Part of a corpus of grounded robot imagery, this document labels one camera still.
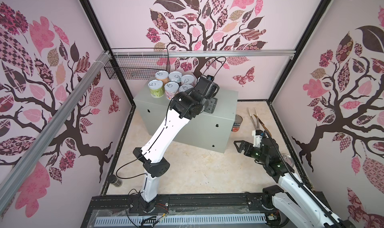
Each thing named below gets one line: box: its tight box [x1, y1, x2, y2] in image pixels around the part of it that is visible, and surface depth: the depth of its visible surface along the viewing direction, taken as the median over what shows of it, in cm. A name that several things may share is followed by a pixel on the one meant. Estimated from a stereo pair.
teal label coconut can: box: [168, 71, 183, 83], surface depth 79 cm
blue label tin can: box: [281, 153, 295, 168], surface depth 81 cm
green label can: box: [148, 79, 165, 98], surface depth 74 cm
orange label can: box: [155, 70, 170, 85], surface depth 79 cm
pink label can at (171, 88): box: [164, 81, 180, 100], surface depth 74 cm
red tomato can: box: [231, 114, 243, 133], surface depth 99 cm
